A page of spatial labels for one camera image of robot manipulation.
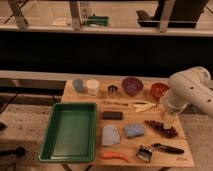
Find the metal black-handled tool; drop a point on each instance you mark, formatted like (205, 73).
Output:
(144, 153)

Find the light blue towel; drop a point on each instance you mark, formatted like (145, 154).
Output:
(110, 135)

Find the blue sponge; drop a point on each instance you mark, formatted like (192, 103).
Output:
(134, 130)

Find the green box on shelf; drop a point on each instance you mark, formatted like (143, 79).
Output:
(97, 20)

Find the red bowl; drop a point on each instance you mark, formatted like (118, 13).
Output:
(158, 90)

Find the purple bowl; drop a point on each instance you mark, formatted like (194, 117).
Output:
(132, 86)

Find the small metal cup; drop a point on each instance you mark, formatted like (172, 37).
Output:
(112, 91)

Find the green plastic tray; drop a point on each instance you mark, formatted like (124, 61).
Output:
(70, 136)

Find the white plastic cup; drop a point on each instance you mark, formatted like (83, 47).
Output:
(92, 86)

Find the yellow banana toy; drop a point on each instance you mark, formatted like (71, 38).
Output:
(144, 106)

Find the wooden table board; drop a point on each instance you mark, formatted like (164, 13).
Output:
(129, 147)

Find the dark red grape bunch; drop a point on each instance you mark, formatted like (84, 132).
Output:
(159, 128)

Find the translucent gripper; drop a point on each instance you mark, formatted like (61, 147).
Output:
(169, 119)

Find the wooden stick utensil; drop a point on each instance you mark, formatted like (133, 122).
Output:
(116, 103)

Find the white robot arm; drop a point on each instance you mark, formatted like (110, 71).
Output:
(187, 87)

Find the orange carrot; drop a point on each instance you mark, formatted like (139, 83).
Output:
(114, 155)

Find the blue plastic cup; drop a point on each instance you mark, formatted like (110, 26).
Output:
(78, 85)

